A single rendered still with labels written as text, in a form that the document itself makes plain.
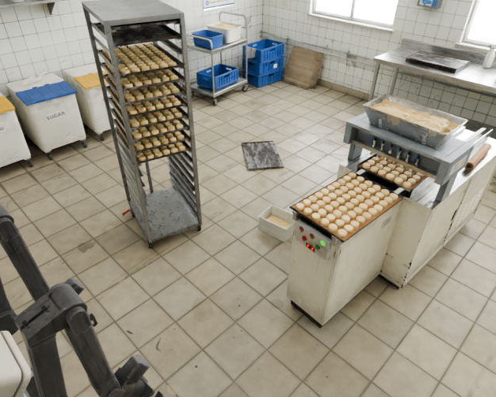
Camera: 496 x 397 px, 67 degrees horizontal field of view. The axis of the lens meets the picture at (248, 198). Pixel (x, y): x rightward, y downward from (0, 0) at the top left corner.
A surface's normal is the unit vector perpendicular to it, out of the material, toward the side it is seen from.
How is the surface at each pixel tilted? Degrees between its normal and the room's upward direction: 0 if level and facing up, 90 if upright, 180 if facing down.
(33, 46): 90
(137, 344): 0
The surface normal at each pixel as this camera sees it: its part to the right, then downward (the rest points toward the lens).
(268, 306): 0.01, -0.80
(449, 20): -0.70, 0.42
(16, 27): 0.71, 0.43
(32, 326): -0.15, -0.68
